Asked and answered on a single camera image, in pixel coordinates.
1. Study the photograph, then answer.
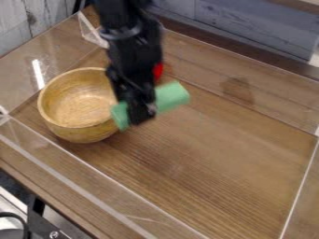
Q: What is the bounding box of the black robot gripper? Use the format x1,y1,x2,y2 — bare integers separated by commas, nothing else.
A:
103,26,163,125

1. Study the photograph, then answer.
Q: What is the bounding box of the green rectangular block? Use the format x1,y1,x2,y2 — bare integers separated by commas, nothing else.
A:
111,81,191,131

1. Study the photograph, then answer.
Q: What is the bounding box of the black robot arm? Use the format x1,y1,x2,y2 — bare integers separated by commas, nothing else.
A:
93,0,163,125

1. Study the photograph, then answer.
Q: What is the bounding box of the brown wooden bowl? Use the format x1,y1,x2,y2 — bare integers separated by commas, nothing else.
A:
37,67,120,144

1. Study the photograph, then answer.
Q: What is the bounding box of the red plush strawberry toy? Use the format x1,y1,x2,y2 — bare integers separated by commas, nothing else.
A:
152,63,163,83

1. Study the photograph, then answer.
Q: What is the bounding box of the black metal table leg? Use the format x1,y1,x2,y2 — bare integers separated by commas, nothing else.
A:
28,197,71,239

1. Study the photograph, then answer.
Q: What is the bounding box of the clear acrylic corner bracket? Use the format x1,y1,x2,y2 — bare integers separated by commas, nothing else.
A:
77,11,108,49

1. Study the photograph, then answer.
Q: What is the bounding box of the clear acrylic tray wall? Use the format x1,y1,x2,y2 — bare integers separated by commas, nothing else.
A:
0,114,208,239

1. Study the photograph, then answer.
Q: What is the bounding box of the black cable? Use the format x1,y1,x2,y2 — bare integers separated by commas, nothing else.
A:
0,211,29,239

